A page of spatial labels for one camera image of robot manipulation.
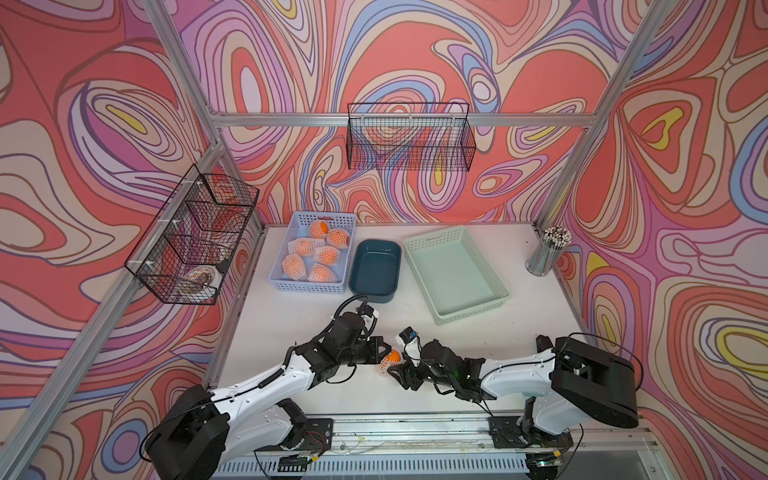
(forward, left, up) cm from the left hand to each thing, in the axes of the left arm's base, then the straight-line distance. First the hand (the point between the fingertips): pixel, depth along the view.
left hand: (396, 352), depth 78 cm
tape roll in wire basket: (+12, +47, +19) cm, 52 cm away
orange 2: (+36, +23, -2) cm, 43 cm away
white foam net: (-3, +3, -1) cm, 4 cm away
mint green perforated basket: (+29, -21, -6) cm, 36 cm away
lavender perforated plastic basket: (+31, +34, -4) cm, 47 cm away
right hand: (-2, -1, -7) cm, 7 cm away
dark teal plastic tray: (+33, +7, -6) cm, 34 cm away
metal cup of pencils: (+32, -51, +2) cm, 60 cm away
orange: (-1, 0, -1) cm, 1 cm away
